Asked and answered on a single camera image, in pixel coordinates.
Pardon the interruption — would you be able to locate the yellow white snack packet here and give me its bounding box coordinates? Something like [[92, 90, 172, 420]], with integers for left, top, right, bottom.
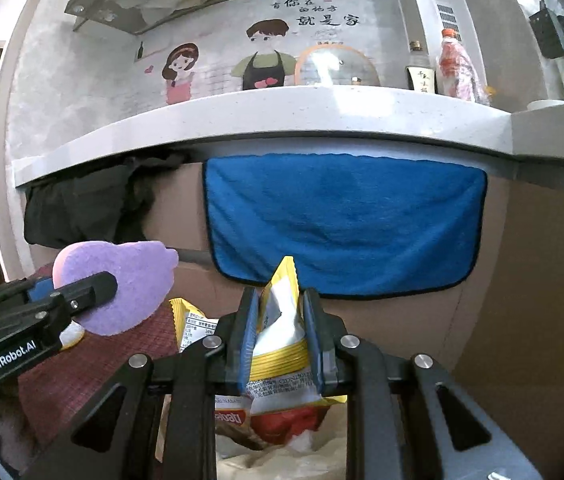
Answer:
[[249, 256, 347, 408]]

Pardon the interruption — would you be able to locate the red snack wrapper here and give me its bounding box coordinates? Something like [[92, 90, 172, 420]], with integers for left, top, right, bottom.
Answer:
[[214, 394, 327, 450]]

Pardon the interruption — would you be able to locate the wooden rimmed glass lid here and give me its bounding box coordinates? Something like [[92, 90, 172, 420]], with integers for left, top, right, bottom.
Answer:
[[294, 44, 381, 88]]

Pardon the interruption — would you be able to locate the red label oil bottle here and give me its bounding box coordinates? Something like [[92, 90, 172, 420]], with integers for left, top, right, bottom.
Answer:
[[437, 28, 480, 103]]

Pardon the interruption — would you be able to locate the red plaid cloth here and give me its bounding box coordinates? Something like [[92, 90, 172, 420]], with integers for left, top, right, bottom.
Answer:
[[16, 265, 223, 441]]

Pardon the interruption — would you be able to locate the black cloth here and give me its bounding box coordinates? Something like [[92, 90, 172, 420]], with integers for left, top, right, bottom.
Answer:
[[24, 152, 187, 248]]

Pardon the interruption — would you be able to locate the purple sponge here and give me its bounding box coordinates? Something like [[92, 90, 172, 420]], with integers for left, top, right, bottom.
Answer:
[[52, 241, 180, 337]]

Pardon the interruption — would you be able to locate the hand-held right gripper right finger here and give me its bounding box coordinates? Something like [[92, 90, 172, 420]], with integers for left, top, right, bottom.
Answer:
[[301, 287, 545, 480]]

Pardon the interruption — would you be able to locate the blue towel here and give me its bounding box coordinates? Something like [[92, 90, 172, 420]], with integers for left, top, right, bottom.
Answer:
[[203, 152, 489, 301]]

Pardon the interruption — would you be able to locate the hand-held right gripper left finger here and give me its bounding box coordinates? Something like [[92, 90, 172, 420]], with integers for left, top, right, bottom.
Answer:
[[34, 286, 263, 480]]

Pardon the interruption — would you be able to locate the cartoon wall sticker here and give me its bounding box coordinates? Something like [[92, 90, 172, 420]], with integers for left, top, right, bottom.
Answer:
[[132, 0, 363, 106]]

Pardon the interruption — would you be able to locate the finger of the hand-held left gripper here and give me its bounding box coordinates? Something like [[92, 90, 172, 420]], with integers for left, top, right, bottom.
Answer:
[[0, 279, 57, 318], [0, 271, 118, 356]]

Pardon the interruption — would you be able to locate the white vent grille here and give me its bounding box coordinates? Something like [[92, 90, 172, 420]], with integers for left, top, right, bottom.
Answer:
[[436, 2, 460, 36]]

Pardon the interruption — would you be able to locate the dark sauce bottle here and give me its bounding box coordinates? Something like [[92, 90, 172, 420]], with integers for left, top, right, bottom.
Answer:
[[406, 41, 438, 93]]

